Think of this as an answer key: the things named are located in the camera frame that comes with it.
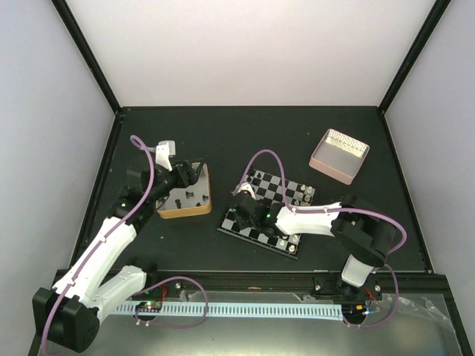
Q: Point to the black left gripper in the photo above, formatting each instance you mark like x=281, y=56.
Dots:
x=191, y=178

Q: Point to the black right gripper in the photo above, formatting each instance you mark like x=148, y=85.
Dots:
x=241, y=222

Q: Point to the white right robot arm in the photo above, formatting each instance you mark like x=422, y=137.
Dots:
x=368, y=236

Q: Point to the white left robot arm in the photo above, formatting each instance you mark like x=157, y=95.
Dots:
x=72, y=310

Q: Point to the yellow bear tin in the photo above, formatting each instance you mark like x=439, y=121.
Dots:
x=199, y=204

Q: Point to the black white chessboard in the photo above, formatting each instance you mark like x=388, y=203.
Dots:
x=272, y=190

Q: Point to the pink patterned tray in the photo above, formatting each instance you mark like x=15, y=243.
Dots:
x=339, y=156

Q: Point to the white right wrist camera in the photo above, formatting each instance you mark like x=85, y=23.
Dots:
x=244, y=187

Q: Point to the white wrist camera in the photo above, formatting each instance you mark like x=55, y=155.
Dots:
x=164, y=151
x=244, y=187

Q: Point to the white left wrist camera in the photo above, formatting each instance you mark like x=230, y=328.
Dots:
x=164, y=151

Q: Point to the black front mounting rail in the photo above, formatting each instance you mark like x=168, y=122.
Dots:
x=322, y=284

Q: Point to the light blue slotted rail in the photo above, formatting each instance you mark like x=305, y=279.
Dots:
x=245, y=310

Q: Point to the black corner frame post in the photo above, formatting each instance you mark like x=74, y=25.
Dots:
x=72, y=26

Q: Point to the black right frame post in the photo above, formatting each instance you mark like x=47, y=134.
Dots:
x=426, y=30

